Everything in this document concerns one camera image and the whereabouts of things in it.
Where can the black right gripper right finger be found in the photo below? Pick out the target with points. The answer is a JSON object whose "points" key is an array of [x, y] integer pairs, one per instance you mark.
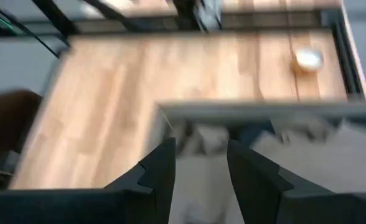
{"points": [[254, 183]]}

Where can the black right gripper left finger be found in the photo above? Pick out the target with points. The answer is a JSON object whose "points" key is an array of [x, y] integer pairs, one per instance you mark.
{"points": [[158, 174]]}

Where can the white mesh garment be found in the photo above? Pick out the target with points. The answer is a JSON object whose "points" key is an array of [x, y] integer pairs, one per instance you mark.
{"points": [[326, 161]]}

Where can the beige fabric storage box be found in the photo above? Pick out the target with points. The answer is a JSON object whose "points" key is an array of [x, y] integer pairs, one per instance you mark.
{"points": [[264, 109]]}

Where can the dark navy garment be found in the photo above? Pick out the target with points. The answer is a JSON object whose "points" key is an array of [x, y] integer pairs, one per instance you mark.
{"points": [[8, 124]]}

